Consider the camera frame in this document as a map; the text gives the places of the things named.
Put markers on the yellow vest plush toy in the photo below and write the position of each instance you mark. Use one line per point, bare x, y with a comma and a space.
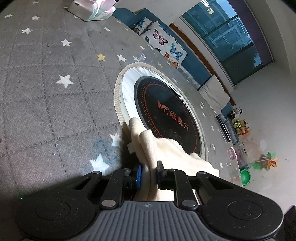
239, 124

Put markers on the butterfly print pillow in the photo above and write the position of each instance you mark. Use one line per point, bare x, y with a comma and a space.
159, 38

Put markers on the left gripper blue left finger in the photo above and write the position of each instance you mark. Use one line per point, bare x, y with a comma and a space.
122, 185

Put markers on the grey star pattern table mat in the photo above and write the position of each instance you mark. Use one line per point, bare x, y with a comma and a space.
58, 119

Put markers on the green plastic bowl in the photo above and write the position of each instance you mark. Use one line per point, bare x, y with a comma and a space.
245, 177

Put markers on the black induction cooktop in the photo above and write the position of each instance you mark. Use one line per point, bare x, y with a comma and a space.
164, 113

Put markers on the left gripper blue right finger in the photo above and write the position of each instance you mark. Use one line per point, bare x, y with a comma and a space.
178, 182

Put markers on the beige cushion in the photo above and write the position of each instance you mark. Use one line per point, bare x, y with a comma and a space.
214, 94

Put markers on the pink wrapped packet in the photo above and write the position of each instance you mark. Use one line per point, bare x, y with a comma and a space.
231, 153

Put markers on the window with green frame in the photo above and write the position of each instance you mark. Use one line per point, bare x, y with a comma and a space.
231, 31

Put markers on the cream hoodie sweatshirt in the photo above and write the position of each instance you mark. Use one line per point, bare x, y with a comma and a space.
150, 149

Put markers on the panda plush toy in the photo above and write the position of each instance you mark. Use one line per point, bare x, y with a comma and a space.
235, 113

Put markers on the black remote control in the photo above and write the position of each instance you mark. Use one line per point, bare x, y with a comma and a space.
223, 128

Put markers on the blue sofa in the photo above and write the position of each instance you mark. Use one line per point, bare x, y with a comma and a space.
193, 65

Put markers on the orange plush toy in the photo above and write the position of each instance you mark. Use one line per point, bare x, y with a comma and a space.
243, 130

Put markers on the colourful pinwheel toy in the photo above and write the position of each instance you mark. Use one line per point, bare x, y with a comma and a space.
265, 162

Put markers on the tissue box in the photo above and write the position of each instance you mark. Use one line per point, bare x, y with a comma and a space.
88, 10

